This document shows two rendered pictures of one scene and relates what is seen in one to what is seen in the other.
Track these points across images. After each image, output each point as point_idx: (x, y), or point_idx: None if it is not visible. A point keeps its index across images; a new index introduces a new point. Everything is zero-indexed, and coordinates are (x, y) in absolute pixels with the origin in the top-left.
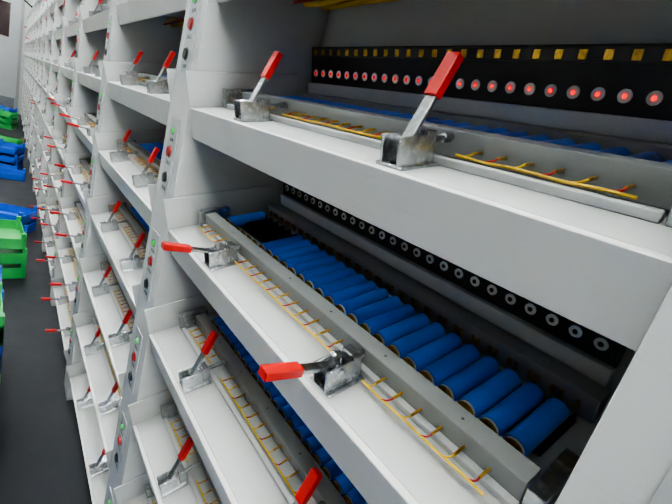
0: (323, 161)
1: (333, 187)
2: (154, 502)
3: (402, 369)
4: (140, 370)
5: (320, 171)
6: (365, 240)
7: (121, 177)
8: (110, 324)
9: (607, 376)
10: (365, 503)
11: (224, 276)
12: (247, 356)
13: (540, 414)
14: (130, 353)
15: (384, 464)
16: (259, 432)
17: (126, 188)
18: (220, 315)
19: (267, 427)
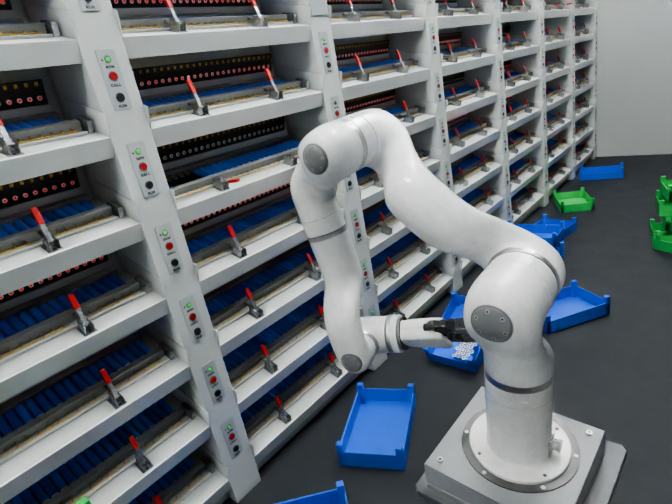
0: (265, 107)
1: (269, 113)
2: (235, 383)
3: (290, 150)
4: (204, 311)
5: (264, 111)
6: (213, 150)
7: (7, 271)
8: (80, 426)
9: (285, 132)
10: (289, 208)
11: (234, 185)
12: (223, 237)
13: (297, 141)
14: (181, 329)
15: None
16: (264, 233)
17: (33, 269)
18: (245, 199)
19: (263, 229)
